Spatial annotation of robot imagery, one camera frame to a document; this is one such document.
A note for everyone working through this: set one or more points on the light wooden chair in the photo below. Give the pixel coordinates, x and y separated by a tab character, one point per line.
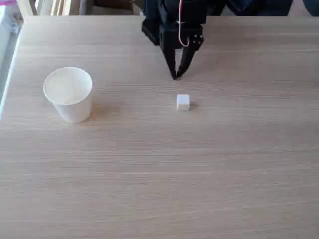
59	7

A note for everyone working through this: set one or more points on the white paper cup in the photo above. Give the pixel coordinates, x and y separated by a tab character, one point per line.
72	99

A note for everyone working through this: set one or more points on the small white block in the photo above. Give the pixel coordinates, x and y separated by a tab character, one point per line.
183	102

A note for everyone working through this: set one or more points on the clear plastic bag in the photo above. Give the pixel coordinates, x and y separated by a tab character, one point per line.
8	17

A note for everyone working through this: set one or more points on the brown cardboard box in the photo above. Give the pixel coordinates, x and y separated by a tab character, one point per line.
112	10

